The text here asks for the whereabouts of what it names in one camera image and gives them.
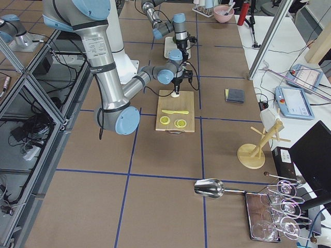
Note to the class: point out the pink bowl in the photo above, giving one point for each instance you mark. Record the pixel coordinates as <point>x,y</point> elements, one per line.
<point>222,13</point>

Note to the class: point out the black monitor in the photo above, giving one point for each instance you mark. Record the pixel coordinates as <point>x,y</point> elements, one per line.
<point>311,155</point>

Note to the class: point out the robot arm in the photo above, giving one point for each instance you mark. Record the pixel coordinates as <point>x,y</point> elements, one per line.
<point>161,28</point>
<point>96,22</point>

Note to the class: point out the yellow plastic knife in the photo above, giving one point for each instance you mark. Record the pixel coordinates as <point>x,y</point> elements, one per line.
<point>175,112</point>

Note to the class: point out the upper lemon slice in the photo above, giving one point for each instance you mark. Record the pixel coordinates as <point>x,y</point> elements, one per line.
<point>165,120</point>

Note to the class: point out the black glass rack tray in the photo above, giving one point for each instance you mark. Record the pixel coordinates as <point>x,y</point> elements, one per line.
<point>258,209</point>

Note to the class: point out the red cylinder bottle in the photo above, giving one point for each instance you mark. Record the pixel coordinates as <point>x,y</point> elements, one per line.
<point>243,13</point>

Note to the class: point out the blue teach pendant far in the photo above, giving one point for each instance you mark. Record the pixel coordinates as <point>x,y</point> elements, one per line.
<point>305,76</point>

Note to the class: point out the lemon slice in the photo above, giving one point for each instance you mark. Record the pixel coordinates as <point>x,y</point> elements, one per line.
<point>180,123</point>
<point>165,120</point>

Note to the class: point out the wine glass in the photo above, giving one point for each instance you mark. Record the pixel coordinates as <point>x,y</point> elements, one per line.
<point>264,231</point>

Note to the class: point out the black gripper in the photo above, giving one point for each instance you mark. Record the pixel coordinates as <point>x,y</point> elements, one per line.
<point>182,45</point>
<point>177,80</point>

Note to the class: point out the aluminium frame post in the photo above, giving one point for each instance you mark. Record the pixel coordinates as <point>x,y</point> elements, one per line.
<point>279,16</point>

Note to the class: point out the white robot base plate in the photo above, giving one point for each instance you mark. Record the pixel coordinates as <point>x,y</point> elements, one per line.
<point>126,67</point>

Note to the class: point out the yellow sponge cloth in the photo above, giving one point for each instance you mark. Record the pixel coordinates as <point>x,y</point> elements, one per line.
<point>227,90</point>

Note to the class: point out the metal scoop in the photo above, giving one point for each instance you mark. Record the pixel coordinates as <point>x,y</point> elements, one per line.
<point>213,188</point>

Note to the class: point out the cream bear print tray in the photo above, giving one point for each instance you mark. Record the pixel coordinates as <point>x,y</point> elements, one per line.
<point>169,44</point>

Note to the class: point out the wooden cutting board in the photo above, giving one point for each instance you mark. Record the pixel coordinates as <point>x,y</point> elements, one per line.
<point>185,101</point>

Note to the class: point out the blue teach pendant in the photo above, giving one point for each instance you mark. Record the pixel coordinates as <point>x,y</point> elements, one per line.
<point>293,103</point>
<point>305,76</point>

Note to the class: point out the blue teach pendant near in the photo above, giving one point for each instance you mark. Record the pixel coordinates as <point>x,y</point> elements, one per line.
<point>293,103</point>

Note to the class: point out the wooden mug tree stand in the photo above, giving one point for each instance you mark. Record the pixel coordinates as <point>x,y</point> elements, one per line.
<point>252,156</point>

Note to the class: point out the lower lemon slice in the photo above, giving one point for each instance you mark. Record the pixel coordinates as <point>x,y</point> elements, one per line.
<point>180,123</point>

